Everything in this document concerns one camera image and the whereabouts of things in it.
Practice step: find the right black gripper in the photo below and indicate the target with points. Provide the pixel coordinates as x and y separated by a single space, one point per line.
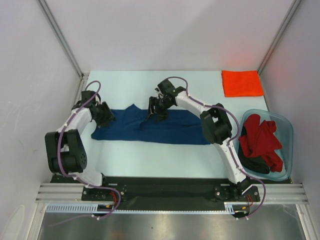
155 107

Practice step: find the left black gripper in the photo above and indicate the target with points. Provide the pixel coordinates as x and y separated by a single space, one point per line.
108 116

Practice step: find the blue t shirt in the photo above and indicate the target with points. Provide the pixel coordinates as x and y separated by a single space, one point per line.
131 124

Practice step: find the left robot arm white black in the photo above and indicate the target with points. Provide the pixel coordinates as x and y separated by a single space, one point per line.
65 150

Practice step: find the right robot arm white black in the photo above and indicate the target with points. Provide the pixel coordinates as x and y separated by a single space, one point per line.
215 124

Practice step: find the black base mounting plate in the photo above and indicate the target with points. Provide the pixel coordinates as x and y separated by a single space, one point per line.
166 194

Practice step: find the folded orange t shirt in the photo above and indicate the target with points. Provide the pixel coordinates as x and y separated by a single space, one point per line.
241 84

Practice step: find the red t shirt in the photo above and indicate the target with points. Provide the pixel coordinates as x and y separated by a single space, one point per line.
258 140

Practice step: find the clear blue plastic bin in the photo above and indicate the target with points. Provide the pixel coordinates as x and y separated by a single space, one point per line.
284 133

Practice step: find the black t shirt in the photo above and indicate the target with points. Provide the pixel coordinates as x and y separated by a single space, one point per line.
255 164

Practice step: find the left aluminium corner post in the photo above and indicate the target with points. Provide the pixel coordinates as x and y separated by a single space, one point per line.
49 16

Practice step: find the aluminium corner post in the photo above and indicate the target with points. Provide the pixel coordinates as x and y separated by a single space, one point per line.
49 16
293 9

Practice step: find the white slotted cable duct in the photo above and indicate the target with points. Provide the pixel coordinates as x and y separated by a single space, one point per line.
101 208

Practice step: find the aluminium rail front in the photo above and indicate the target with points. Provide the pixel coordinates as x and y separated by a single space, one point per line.
72 193

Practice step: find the right aluminium corner post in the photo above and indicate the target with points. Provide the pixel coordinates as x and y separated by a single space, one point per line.
293 9

